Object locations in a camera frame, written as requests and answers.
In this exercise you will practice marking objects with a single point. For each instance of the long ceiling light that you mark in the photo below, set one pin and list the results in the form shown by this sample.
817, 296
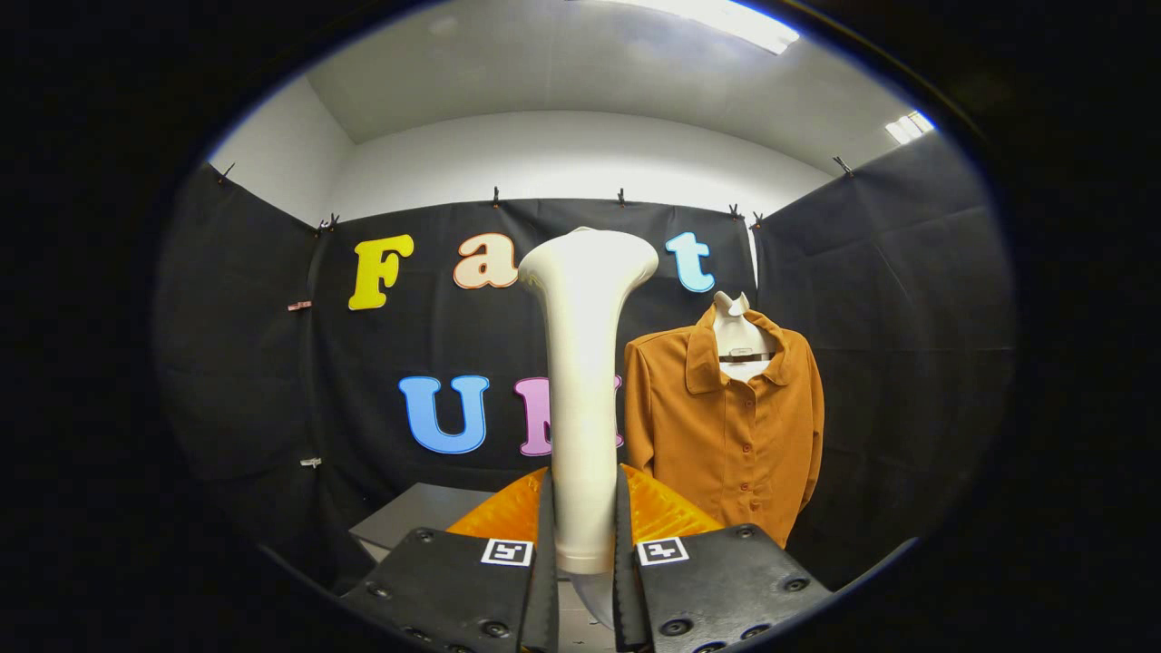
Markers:
735, 20

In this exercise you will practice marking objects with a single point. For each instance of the orange button shirt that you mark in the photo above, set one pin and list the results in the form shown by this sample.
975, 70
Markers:
726, 444

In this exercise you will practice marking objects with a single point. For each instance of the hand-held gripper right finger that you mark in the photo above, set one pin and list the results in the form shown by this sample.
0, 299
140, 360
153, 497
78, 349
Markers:
628, 599

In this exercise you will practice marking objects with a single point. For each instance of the grey drawer cabinet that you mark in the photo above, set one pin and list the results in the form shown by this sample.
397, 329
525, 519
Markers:
426, 517

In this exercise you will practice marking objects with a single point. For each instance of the black backdrop cloth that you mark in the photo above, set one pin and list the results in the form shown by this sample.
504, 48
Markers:
272, 381

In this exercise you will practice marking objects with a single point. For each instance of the white mannequin torso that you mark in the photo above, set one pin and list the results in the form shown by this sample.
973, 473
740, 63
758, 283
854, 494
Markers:
739, 331

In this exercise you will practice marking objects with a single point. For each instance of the small ceiling light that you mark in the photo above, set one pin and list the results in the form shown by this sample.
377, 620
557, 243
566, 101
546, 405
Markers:
909, 127

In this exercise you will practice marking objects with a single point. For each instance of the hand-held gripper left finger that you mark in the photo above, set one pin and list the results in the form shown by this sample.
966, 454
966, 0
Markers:
544, 589

